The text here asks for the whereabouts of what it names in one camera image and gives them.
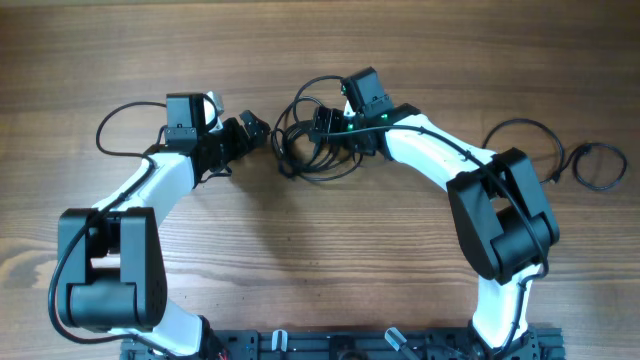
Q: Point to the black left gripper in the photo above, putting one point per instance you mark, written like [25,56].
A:
[240,144]

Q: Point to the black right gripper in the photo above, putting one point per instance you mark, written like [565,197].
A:
[326,125]

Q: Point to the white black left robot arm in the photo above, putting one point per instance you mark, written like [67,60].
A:
[109,283]

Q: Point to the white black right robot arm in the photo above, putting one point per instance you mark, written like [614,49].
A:
[503,220]

